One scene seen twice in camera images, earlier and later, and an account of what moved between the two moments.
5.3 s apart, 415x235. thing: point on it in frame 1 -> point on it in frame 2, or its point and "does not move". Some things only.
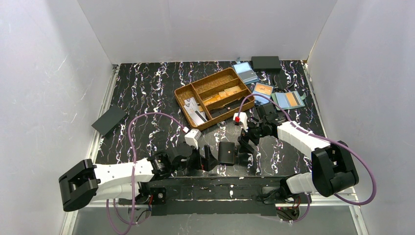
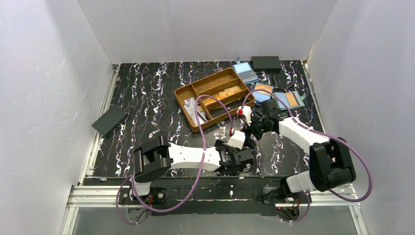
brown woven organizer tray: x=213 y=98 does not move
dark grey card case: x=107 y=123 does not move
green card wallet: x=288 y=100 does not move
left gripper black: x=201 y=159 -> x=245 y=157
